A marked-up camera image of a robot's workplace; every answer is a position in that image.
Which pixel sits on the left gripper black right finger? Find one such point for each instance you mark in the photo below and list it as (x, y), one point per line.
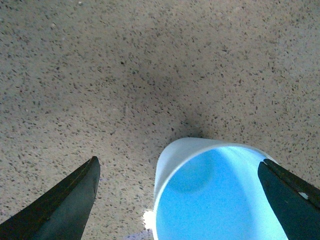
(295, 202)

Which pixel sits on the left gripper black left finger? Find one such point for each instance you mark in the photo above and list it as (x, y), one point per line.
(62, 212)

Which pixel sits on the light blue cup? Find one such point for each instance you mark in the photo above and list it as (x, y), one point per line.
(210, 190)

